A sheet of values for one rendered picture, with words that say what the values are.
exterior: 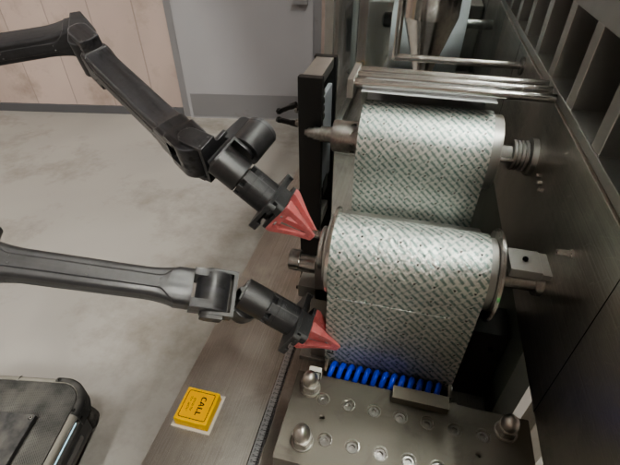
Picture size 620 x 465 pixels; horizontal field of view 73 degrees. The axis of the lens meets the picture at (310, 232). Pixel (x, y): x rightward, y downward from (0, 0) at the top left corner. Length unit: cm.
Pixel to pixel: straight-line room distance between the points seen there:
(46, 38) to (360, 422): 96
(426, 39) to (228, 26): 299
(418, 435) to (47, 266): 64
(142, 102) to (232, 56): 332
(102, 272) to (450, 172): 61
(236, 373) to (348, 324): 34
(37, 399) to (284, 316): 139
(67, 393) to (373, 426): 139
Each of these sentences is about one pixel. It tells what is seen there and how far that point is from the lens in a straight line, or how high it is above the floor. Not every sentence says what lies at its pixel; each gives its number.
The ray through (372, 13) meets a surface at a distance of 154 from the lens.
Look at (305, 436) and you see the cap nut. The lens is 72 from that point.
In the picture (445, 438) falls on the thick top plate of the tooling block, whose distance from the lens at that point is 79.
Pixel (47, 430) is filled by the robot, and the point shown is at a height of 24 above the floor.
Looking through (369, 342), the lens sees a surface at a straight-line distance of 77.
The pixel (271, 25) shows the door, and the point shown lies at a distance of 400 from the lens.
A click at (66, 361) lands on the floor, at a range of 237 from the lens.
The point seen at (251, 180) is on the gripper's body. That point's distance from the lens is 68.
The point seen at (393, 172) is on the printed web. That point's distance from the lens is 82.
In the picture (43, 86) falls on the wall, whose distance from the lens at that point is 507.
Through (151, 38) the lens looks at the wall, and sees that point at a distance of 437.
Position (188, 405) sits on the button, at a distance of 94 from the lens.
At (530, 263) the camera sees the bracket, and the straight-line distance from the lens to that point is 71.
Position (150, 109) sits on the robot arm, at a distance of 81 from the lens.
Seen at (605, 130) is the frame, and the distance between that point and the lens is 66.
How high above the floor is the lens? 172
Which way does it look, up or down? 39 degrees down
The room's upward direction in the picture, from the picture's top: straight up
